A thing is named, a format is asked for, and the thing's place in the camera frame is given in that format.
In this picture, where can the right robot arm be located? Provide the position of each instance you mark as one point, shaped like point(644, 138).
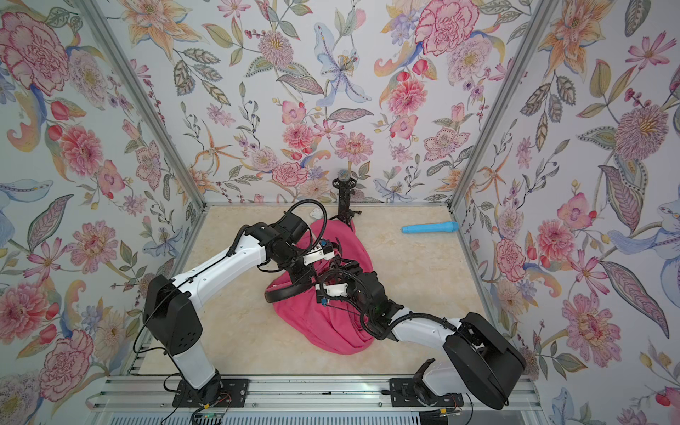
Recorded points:
point(476, 358)

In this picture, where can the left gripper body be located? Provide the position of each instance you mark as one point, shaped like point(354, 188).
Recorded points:
point(292, 260)

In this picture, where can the small white case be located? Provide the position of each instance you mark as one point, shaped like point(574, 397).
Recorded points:
point(316, 214)

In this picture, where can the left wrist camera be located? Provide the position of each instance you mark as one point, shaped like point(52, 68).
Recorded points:
point(326, 253)

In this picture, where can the aluminium mounting rail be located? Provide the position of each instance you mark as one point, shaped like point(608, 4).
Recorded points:
point(265, 394)

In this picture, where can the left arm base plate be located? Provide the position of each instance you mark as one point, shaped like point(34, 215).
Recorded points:
point(226, 393)

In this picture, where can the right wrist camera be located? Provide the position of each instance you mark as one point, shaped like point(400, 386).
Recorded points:
point(332, 291)

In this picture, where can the black microphone on tripod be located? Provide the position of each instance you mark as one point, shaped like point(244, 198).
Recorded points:
point(345, 184)

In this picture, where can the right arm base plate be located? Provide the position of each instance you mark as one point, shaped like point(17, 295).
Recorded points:
point(406, 392)

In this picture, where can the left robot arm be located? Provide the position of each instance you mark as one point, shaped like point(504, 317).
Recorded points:
point(171, 313)

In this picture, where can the pink trousers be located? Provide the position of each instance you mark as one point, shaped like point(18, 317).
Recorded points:
point(334, 328)

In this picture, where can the light blue cylinder tool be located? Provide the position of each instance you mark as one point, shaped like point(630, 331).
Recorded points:
point(443, 227)

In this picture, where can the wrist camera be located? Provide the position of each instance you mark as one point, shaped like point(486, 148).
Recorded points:
point(326, 253)
point(332, 291)

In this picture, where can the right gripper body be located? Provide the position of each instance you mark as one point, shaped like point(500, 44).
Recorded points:
point(357, 282)

